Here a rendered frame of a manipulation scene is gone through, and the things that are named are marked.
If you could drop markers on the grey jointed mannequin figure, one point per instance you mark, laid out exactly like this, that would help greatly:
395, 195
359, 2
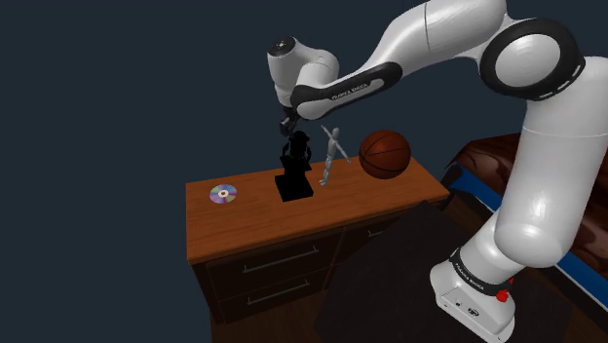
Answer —
329, 164

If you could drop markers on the black block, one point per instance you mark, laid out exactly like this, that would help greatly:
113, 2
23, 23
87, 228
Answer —
294, 189

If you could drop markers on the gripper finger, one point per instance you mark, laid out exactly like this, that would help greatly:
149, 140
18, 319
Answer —
308, 154
286, 154

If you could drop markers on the shiny compact disc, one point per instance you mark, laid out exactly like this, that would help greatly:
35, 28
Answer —
223, 194

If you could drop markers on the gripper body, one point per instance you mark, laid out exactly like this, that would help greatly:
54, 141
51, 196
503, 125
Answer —
300, 141

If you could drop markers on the orange basketball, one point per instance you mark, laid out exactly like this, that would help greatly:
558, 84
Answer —
384, 154

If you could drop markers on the brown wooden chest of drawers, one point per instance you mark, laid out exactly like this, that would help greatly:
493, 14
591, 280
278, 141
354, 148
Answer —
256, 218

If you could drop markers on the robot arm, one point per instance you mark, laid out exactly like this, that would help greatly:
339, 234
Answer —
546, 190

